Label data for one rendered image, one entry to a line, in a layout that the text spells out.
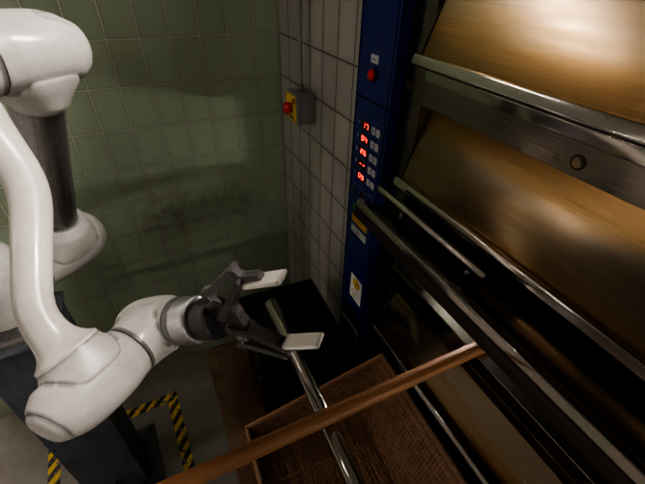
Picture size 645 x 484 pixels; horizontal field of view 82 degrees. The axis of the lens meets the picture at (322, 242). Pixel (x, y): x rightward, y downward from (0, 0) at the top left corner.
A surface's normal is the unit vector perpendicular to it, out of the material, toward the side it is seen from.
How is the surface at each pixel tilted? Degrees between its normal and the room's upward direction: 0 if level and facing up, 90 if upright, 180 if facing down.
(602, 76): 70
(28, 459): 0
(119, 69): 90
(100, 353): 42
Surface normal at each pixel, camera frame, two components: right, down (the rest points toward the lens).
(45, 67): 0.87, 0.44
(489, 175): -0.85, -0.05
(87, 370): 0.61, -0.47
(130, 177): 0.42, 0.55
